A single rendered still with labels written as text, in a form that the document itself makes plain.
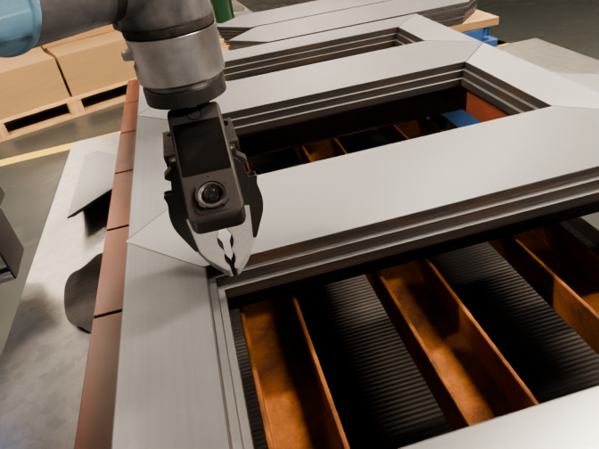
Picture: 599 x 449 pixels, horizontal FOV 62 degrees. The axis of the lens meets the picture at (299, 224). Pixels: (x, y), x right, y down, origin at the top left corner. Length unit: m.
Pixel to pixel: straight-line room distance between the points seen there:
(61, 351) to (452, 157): 0.62
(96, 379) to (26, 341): 0.34
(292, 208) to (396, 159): 0.17
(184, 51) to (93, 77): 3.58
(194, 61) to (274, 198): 0.28
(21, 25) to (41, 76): 3.57
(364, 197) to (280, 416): 0.28
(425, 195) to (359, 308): 0.34
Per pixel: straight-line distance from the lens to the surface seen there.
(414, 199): 0.63
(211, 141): 0.42
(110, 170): 1.19
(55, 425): 0.73
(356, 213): 0.60
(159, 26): 0.41
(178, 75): 0.42
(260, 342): 0.71
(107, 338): 0.57
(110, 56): 4.00
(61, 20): 0.38
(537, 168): 0.70
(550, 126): 0.82
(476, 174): 0.68
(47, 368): 0.81
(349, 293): 0.94
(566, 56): 1.46
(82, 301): 0.84
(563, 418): 0.42
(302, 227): 0.59
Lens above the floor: 1.19
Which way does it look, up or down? 34 degrees down
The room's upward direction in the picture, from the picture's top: 9 degrees counter-clockwise
